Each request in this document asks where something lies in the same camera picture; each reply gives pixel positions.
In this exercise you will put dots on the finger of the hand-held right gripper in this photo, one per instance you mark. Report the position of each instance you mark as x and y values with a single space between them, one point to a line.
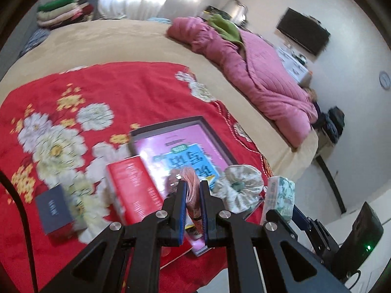
284 226
301 218

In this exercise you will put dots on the stack of folded clothes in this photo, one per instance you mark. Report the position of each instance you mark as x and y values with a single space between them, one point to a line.
61 10

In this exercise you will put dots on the red cardboard box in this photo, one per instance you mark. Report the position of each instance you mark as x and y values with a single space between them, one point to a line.
137 186

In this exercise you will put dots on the pink quilt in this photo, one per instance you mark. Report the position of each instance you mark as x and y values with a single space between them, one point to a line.
259 76

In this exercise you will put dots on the dark blue patterned cloth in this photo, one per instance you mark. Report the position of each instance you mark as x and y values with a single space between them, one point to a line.
35 39

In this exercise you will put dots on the green cloth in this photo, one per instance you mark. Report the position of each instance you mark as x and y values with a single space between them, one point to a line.
226 27

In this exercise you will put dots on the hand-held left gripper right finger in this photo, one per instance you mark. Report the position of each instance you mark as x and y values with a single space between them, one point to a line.
204 216

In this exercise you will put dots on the pink picture book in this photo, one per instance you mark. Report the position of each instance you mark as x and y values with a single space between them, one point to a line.
183 146

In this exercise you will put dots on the round wall clock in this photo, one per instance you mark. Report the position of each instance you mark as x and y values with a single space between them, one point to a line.
385 80

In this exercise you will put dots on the beige bed sheet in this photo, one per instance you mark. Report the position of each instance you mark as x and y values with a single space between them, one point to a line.
122 42

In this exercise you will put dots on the dark yellow-edged book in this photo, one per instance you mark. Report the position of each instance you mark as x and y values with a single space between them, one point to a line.
213 10

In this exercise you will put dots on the red floral blanket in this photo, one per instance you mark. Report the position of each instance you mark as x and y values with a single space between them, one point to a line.
122 97

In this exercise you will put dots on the white green floral scrunchie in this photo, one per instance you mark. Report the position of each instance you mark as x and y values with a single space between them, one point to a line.
241 186

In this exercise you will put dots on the white dresser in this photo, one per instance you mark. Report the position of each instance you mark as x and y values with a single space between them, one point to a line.
293 64

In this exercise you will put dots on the dark cardboard box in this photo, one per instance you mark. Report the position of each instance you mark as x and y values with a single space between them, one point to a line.
53 207

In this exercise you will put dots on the white curved metal frame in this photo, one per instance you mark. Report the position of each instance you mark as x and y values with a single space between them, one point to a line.
233 6

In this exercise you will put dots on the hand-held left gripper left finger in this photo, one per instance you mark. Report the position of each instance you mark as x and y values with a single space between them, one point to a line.
182 213

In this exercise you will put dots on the dark bag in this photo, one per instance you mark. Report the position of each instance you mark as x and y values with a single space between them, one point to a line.
334 122

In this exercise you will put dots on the black metal bar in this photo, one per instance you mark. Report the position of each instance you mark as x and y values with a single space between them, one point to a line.
331 183

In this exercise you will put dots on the black wall television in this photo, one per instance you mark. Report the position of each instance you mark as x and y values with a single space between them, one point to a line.
302 32

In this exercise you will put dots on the grey quilted headboard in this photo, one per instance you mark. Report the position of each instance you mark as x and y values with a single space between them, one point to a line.
12 45

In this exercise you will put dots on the mint green tissue pack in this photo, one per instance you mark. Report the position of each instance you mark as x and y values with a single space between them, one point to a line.
279 195

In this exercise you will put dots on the pink sponge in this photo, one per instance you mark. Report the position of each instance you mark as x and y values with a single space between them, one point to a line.
192 186

